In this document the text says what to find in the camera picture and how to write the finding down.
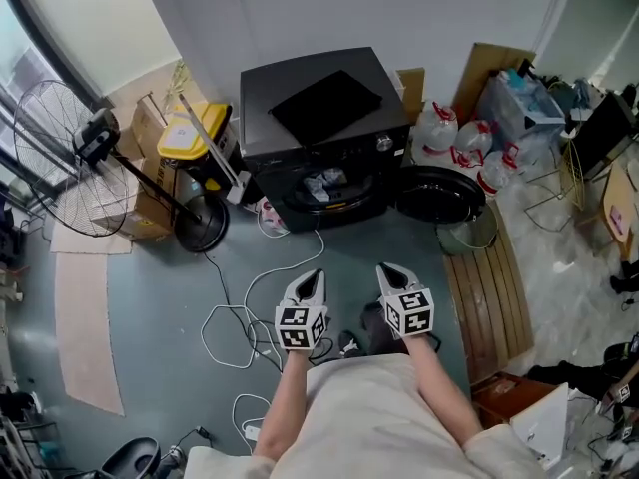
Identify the orange table with white top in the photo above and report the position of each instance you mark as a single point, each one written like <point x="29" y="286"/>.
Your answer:
<point x="499" y="397"/>

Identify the dark grey washing machine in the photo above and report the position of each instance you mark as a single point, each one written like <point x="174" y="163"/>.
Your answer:
<point x="259" y="118"/>

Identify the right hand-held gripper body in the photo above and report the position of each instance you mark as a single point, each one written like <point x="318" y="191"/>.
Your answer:
<point x="412" y="315"/>

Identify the small upright cardboard sheet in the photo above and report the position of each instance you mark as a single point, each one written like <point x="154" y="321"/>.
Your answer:
<point x="412" y="93"/>

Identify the short flat cardboard sheet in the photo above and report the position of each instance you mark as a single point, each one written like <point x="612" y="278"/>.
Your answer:
<point x="85" y="242"/>

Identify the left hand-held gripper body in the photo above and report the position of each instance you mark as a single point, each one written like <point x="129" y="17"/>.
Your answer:
<point x="299" y="327"/>

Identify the person's black trousers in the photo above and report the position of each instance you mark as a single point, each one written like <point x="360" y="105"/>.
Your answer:
<point x="379" y="332"/>

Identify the silver control knob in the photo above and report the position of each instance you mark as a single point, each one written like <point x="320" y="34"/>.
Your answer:
<point x="384" y="143"/>

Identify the pink white bag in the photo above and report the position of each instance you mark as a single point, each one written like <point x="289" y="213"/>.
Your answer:
<point x="269" y="215"/>

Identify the wooden slat pallet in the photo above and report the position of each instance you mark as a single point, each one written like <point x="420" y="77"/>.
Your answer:
<point x="489" y="307"/>

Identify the person's left forearm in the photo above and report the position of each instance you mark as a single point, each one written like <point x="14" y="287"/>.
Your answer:
<point x="282" y="407"/>

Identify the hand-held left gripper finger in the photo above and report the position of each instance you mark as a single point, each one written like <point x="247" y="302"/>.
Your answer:
<point x="294" y="290"/>
<point x="319" y="295"/>

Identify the large black floor fan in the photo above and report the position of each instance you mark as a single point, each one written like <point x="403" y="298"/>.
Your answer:
<point x="95" y="138"/>

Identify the person's beige shirt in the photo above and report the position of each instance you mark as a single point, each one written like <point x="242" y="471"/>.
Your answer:
<point x="364" y="417"/>

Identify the low wooden table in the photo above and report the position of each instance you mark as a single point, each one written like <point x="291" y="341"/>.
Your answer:
<point x="619" y="192"/>

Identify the black folded cloth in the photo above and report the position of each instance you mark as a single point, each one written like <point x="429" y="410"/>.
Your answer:
<point x="324" y="108"/>

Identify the long flat cardboard sheet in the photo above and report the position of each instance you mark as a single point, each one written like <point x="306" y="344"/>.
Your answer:
<point x="85" y="342"/>

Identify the white crumpled laundry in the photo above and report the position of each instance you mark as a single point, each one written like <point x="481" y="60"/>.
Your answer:
<point x="319" y="185"/>

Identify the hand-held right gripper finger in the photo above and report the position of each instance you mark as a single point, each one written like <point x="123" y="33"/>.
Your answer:
<point x="412" y="283"/>
<point x="387" y="282"/>

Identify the black cabinet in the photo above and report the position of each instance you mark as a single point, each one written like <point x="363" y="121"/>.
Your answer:
<point x="599" y="133"/>

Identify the clear water jug red cap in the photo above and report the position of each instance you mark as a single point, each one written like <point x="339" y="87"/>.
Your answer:
<point x="496" y="175"/>
<point x="474" y="140"/>
<point x="437" y="135"/>
<point x="466" y="160"/>

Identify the clear plastic storage box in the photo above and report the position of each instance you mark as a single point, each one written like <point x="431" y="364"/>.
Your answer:
<point x="524" y="113"/>

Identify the white metal pole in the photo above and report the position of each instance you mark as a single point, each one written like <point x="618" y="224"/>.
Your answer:
<point x="238" y="187"/>

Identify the tall upright cardboard sheet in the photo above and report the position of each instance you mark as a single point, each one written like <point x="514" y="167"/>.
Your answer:
<point x="486" y="68"/>

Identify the person's black white shoe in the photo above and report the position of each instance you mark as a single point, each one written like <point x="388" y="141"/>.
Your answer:
<point x="349" y="339"/>

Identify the person's right forearm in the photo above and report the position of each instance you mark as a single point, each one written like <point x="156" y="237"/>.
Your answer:
<point x="439" y="392"/>

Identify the perforated metal bin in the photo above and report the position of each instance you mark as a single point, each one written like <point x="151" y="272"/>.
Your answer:
<point x="464" y="240"/>

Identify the printed cardboard box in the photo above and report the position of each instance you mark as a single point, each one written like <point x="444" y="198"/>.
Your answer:
<point x="150" y="217"/>

